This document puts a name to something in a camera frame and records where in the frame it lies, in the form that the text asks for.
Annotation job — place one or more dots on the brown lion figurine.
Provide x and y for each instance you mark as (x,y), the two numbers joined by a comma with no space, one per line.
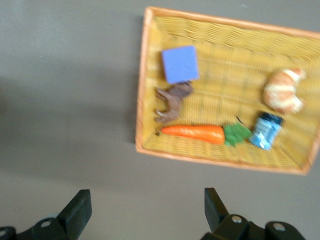
(175,102)

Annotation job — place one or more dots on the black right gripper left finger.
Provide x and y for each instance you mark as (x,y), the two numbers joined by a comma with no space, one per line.
(75,215)

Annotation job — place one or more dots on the orange toy carrot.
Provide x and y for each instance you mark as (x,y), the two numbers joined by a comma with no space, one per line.
(195,133)

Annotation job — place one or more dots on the toy croissant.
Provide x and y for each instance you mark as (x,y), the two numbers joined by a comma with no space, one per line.
(282,92)

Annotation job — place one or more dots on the yellow wicker basket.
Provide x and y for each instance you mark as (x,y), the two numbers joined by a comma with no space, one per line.
(225,75)

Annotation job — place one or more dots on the small blue labelled jar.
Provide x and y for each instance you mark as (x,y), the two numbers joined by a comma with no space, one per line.
(266,131)

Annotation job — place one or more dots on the purple foam cube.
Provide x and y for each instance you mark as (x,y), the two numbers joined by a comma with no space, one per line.
(180,63)

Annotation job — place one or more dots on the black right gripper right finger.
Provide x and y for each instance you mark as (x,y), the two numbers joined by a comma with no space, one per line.
(215,212)

